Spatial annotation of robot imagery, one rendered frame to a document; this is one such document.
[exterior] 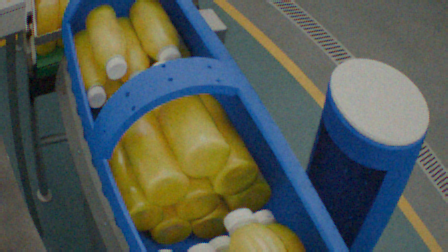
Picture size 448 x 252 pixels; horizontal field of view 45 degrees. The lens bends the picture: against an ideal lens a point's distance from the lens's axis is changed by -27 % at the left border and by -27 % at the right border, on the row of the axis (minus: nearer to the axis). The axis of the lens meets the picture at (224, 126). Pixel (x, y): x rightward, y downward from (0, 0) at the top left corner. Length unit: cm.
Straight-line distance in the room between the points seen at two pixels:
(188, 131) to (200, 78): 7
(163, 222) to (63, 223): 133
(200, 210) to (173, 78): 21
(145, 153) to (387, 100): 58
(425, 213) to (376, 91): 136
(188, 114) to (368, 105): 47
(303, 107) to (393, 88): 152
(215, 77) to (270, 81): 200
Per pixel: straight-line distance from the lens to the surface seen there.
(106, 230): 123
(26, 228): 106
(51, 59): 159
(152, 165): 97
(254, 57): 310
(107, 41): 120
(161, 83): 97
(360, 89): 136
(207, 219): 107
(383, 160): 130
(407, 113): 136
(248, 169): 101
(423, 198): 272
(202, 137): 95
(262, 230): 85
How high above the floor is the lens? 185
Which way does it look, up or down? 42 degrees down
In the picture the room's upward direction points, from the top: 9 degrees clockwise
